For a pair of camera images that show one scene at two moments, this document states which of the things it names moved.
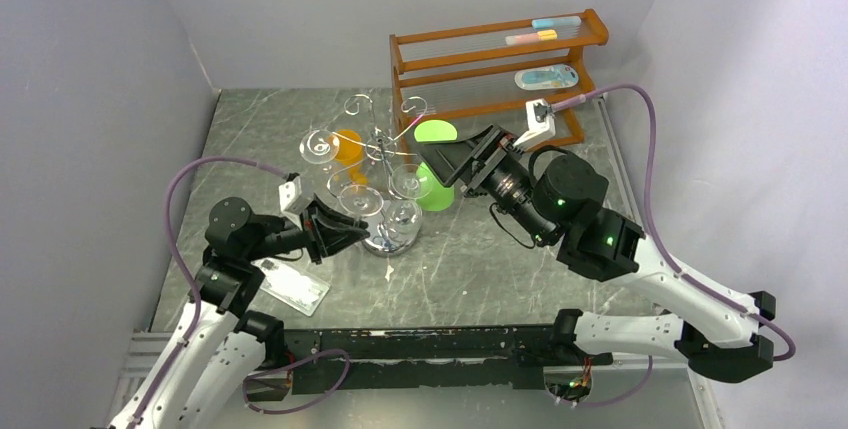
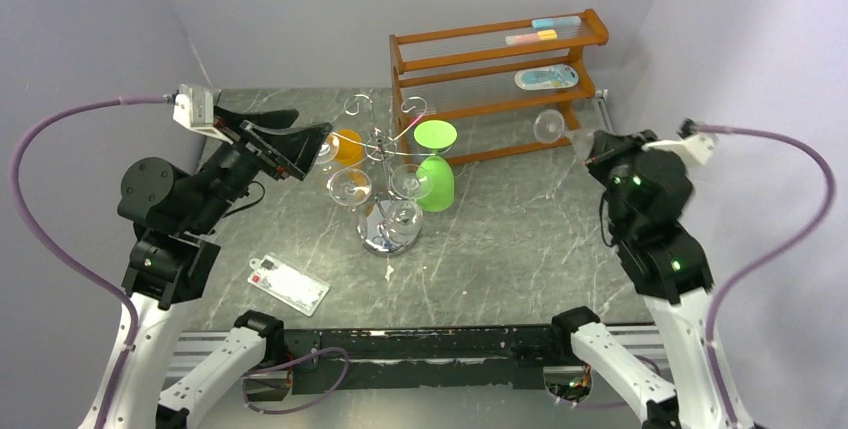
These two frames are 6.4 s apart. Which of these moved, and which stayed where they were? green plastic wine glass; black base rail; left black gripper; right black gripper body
Moved: left black gripper; right black gripper body
Stayed: black base rail; green plastic wine glass
